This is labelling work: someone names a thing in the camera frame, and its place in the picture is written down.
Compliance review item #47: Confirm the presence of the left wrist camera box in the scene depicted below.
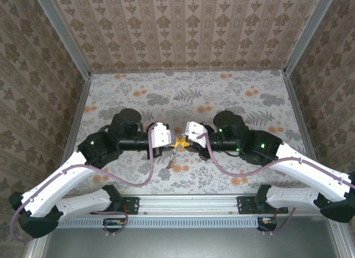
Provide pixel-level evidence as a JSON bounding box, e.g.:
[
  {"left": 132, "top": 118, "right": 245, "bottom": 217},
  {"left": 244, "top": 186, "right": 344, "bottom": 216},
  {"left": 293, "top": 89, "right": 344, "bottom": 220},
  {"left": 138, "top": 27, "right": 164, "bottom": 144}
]
[{"left": 148, "top": 122, "right": 178, "bottom": 148}]

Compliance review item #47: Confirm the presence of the aluminium frame side rail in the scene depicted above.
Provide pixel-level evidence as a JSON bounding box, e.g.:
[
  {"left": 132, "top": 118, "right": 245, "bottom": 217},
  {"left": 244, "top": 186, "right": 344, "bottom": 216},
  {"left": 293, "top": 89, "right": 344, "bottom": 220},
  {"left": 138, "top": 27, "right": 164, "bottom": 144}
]
[
  {"left": 282, "top": 70, "right": 309, "bottom": 159},
  {"left": 60, "top": 74, "right": 92, "bottom": 166}
]

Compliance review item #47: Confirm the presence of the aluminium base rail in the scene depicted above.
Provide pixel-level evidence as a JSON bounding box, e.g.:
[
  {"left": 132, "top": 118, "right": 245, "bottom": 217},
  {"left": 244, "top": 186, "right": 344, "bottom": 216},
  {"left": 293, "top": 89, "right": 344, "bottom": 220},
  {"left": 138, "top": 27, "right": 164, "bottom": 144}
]
[{"left": 121, "top": 196, "right": 261, "bottom": 215}]

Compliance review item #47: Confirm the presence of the slotted grey cable tray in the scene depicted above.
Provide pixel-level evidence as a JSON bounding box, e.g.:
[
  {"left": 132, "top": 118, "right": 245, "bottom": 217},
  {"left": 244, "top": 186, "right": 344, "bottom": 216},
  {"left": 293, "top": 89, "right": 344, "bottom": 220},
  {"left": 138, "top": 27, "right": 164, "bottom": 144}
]
[{"left": 55, "top": 215, "right": 264, "bottom": 229}]

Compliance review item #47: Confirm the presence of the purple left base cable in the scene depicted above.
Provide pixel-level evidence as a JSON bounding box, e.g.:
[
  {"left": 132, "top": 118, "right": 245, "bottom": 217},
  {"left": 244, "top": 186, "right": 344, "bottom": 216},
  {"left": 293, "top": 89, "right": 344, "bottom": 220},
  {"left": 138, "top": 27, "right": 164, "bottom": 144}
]
[{"left": 91, "top": 210, "right": 130, "bottom": 239}]

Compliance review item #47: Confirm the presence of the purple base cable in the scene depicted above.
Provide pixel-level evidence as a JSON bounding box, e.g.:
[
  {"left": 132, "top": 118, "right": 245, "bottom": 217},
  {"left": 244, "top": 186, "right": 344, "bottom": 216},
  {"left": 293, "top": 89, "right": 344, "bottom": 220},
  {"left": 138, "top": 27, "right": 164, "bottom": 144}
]
[
  {"left": 256, "top": 206, "right": 297, "bottom": 236},
  {"left": 91, "top": 210, "right": 130, "bottom": 239}
]

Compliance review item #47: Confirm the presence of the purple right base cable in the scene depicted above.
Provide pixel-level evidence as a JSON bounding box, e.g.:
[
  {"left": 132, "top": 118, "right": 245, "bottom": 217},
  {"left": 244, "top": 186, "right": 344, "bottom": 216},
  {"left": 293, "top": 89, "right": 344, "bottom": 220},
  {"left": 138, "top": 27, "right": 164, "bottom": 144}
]
[{"left": 256, "top": 206, "right": 297, "bottom": 236}]

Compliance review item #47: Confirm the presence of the aluminium frame post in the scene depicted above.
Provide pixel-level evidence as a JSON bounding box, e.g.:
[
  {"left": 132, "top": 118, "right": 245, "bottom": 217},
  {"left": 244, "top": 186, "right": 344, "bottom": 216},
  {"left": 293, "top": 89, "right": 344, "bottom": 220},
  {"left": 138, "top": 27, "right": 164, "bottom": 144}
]
[
  {"left": 32, "top": 0, "right": 92, "bottom": 79},
  {"left": 282, "top": 0, "right": 338, "bottom": 75}
]

